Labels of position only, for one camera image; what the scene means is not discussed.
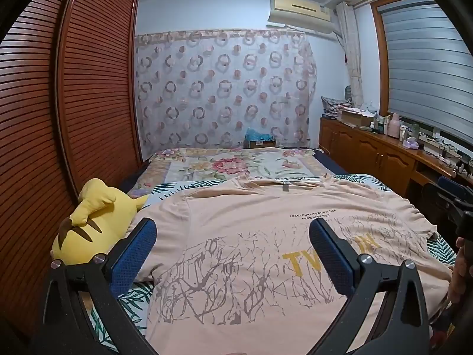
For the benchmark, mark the pale window curtain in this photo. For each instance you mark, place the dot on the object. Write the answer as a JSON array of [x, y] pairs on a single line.
[[351, 63]]

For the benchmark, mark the patterned pillow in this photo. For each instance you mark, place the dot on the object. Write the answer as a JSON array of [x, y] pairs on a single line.
[[334, 105]]

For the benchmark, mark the cream air conditioner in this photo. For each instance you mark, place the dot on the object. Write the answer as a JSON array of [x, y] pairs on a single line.
[[299, 16]]

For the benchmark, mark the wooden cabinet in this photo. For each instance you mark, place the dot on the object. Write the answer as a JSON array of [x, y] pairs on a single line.
[[369, 151]]

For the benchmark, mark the floral blanket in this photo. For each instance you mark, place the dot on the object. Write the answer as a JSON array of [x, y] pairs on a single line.
[[229, 166]]

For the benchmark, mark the pink tissue box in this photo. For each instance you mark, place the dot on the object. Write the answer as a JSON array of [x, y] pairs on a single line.
[[411, 143]]

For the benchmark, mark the wooden louvered wardrobe doors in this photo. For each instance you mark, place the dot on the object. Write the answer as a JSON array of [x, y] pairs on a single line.
[[92, 81]]

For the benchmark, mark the person's right hand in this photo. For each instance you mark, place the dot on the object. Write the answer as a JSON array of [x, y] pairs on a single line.
[[460, 279]]

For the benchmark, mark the flat cardboard box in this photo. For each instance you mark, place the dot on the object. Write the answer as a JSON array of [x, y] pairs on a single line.
[[354, 117]]

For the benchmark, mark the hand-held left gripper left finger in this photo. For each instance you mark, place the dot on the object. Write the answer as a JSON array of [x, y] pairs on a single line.
[[133, 251]]

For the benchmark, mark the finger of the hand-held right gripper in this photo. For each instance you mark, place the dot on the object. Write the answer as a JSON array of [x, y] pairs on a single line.
[[449, 188]]

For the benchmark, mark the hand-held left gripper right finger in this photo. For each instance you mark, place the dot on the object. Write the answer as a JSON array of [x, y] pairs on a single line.
[[329, 255]]

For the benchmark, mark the beige printed t-shirt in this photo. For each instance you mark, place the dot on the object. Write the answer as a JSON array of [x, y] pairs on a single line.
[[240, 236]]

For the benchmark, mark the pink thermos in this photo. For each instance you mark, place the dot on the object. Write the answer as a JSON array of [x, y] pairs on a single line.
[[394, 125]]

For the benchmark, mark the wooden window frame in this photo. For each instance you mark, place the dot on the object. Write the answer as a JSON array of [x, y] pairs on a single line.
[[380, 63]]

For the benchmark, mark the circle print curtain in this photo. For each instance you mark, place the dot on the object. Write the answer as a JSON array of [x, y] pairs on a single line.
[[221, 81]]

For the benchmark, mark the grey window blind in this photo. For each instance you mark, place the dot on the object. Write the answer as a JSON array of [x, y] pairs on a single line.
[[425, 63]]

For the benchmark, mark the yellow plush toy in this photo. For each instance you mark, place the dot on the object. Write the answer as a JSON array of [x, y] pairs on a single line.
[[92, 210]]

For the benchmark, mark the white power strip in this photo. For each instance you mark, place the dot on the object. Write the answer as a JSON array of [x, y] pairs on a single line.
[[441, 149]]

